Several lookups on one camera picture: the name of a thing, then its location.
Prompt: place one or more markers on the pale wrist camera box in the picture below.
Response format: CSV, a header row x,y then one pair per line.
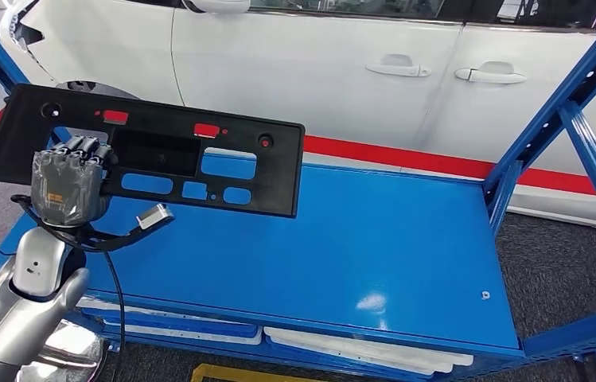
x,y
155,216

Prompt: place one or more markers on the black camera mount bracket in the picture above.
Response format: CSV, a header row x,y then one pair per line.
x,y
113,241

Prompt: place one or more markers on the white plastic panel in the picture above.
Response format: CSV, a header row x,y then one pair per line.
x,y
355,350

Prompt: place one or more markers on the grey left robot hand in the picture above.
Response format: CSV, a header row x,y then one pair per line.
x,y
68,190

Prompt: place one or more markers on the shiny silver robot body shell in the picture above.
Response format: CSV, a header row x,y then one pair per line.
x,y
65,353

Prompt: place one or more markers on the white car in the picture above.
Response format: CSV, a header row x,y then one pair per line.
x,y
303,68

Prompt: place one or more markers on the blue metal shelf rack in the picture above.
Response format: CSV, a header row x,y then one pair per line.
x,y
355,237

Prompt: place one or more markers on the black plastic licence plate frame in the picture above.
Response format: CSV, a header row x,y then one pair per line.
x,y
155,118

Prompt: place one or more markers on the yellow floor tape square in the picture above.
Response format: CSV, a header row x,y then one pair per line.
x,y
234,375

